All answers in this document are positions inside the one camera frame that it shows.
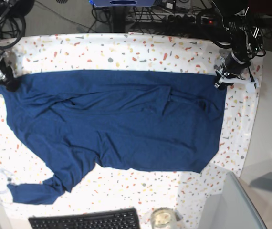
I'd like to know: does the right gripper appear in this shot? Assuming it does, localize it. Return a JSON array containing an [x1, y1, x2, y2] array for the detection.
[[0, 54, 21, 92]]

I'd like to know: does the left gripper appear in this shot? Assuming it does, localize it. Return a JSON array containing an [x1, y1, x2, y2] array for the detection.
[[214, 51, 251, 90]]

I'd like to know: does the dark blue t-shirt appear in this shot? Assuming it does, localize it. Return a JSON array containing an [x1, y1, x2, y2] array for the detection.
[[0, 70, 226, 205]]

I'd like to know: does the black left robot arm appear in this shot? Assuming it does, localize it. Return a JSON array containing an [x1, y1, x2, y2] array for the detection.
[[196, 0, 266, 90]]

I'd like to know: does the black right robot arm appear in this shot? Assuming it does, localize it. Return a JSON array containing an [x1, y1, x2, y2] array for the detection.
[[0, 0, 35, 92]]

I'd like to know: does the white terrazzo tablecloth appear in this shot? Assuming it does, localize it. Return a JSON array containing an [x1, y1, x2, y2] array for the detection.
[[0, 33, 259, 229]]

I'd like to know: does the black power strip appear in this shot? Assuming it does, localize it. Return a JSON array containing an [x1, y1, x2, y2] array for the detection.
[[166, 14, 218, 25]]

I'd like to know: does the blue box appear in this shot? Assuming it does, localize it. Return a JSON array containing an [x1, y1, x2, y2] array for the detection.
[[89, 0, 162, 7]]

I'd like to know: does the grey monitor back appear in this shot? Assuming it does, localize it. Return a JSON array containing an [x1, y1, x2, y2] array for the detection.
[[198, 172, 267, 229]]

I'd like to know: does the glass jar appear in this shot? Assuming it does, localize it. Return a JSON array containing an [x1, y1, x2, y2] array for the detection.
[[150, 208, 177, 229]]

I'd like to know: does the black keyboard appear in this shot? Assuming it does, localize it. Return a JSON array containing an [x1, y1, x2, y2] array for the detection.
[[28, 208, 140, 229]]

